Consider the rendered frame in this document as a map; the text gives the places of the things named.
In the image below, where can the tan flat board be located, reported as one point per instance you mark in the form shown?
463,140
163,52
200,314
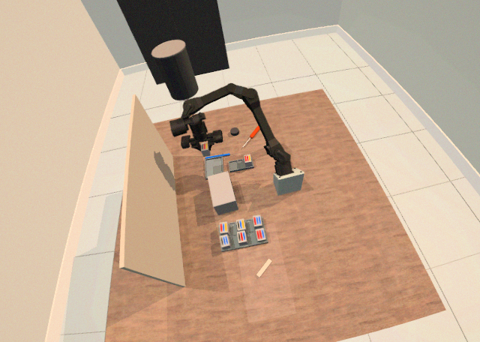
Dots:
150,237

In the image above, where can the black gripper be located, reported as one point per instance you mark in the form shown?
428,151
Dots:
201,136

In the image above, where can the beige flat bar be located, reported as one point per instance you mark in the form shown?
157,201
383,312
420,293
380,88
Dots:
261,271

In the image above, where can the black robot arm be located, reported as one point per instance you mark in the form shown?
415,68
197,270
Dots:
251,99

